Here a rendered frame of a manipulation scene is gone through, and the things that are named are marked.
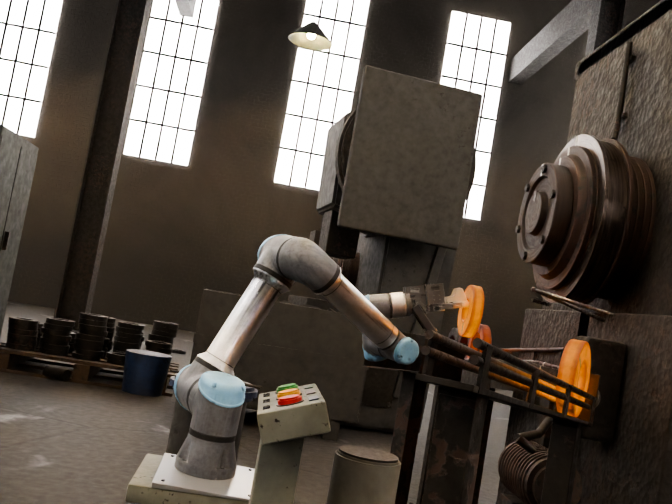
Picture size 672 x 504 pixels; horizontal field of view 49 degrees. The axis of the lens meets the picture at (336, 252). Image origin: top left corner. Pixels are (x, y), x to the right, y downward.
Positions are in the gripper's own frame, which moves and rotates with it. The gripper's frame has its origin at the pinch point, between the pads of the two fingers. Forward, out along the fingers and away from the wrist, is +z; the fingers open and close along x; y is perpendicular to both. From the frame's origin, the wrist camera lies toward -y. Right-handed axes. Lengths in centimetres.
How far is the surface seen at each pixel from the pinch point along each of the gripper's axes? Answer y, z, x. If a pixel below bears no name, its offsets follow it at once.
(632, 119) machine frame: 48, 46, -21
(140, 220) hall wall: 167, -247, 977
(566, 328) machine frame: -9.4, 24.8, -8.9
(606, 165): 32, 27, -42
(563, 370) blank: -13, -4, -76
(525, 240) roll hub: 16.8, 14.0, -13.5
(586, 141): 41, 29, -28
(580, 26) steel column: 338, 387, 705
